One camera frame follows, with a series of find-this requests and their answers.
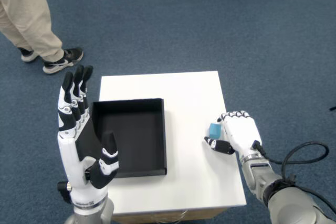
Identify black white sneaker with swoosh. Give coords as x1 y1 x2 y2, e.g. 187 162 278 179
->
43 47 84 74

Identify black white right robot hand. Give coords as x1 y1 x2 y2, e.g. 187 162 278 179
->
204 110 263 161

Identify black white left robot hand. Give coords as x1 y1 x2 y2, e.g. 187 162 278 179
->
57 64 120 209

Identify black open box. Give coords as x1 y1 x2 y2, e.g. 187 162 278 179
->
89 98 168 179

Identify small blue cube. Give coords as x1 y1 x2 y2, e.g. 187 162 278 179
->
208 123 223 140

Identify black left wrist connector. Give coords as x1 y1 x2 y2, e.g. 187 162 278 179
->
57 180 73 204

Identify white table with wooden sides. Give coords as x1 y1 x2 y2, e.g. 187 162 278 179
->
98 70 247 222

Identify beige trousers of person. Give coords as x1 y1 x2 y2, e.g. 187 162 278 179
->
0 0 65 63

